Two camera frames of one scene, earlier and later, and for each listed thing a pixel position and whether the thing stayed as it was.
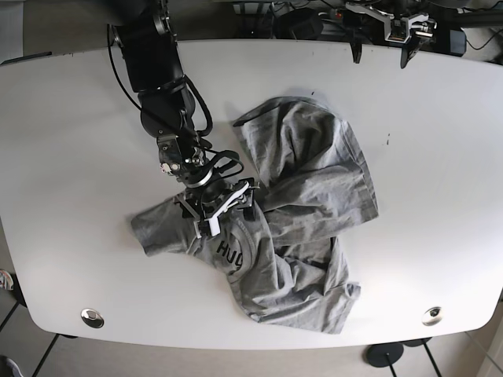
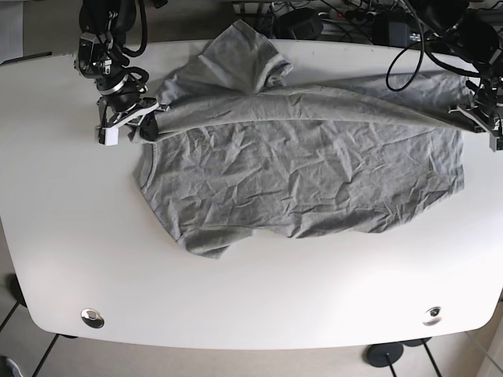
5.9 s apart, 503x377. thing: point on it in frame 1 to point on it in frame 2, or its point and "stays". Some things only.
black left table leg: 19,295 stays
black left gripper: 216,197 to 127,107
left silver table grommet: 92,318 stays
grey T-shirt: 280,250 to 236,145
